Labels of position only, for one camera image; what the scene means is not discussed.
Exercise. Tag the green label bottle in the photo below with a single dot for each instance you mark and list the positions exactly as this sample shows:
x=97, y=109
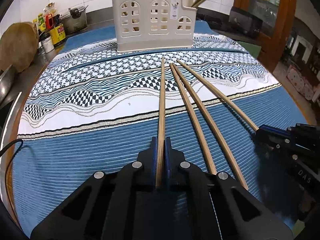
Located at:
x=41, y=23

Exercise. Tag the round wooden chopping block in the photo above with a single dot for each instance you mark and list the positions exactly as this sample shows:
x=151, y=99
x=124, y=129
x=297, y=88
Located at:
x=19, y=46

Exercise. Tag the steel pressure cooker pot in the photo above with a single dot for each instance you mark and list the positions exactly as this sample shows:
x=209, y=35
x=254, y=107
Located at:
x=74, y=19

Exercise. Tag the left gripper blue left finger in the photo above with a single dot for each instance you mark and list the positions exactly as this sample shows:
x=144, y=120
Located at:
x=153, y=149

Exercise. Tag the steel bowl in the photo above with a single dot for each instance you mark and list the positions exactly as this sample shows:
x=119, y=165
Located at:
x=7, y=80

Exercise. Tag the wooden glass door cabinet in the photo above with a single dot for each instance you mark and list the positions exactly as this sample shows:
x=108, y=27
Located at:
x=277, y=17

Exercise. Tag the yellow label sauce bottle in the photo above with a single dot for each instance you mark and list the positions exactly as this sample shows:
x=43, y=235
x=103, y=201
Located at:
x=57, y=32

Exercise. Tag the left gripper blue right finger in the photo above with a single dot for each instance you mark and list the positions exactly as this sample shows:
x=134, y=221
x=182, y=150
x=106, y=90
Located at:
x=167, y=154

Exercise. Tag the white small jar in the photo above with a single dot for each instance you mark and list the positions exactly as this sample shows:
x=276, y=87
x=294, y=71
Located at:
x=47, y=44

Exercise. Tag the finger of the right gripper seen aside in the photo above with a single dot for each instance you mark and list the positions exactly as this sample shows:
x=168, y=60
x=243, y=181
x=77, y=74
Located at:
x=270, y=131

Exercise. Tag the blue patterned table cloth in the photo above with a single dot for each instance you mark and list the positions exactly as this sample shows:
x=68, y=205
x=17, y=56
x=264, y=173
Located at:
x=94, y=108

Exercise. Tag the black box appliance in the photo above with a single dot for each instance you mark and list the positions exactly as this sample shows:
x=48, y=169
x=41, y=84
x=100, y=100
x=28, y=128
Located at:
x=245, y=22

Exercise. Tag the beige plastic utensil holder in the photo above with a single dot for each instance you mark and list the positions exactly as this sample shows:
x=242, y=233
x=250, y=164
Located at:
x=153, y=24

